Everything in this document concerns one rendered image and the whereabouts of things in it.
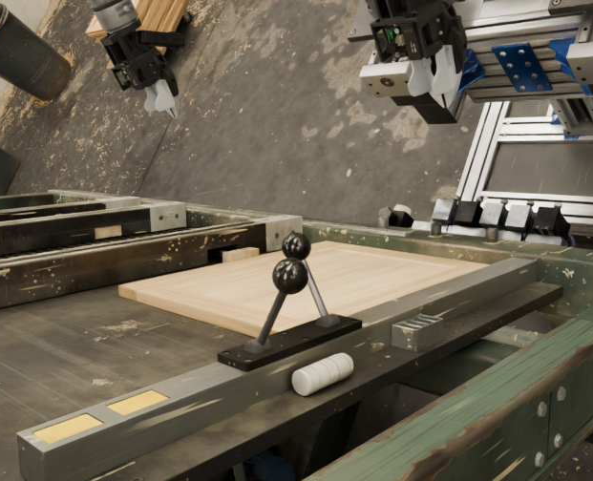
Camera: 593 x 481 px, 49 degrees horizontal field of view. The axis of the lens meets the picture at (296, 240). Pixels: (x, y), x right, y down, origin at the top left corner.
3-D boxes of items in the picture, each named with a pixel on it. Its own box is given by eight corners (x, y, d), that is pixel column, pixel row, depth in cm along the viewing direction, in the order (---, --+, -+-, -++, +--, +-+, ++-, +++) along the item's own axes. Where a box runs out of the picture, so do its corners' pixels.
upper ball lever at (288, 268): (277, 362, 72) (321, 269, 66) (252, 372, 70) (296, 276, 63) (256, 340, 74) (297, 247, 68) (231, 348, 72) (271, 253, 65)
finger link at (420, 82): (410, 123, 89) (391, 61, 84) (432, 102, 92) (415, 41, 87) (430, 123, 86) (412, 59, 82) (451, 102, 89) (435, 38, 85)
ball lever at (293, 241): (351, 324, 80) (310, 225, 82) (331, 330, 77) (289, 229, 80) (330, 332, 83) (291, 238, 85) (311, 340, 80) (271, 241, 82)
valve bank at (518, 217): (608, 233, 148) (579, 183, 131) (593, 291, 144) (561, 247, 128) (420, 215, 181) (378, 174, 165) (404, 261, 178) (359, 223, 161)
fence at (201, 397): (536, 281, 120) (537, 260, 120) (47, 497, 52) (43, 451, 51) (510, 277, 124) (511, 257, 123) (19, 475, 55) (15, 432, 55)
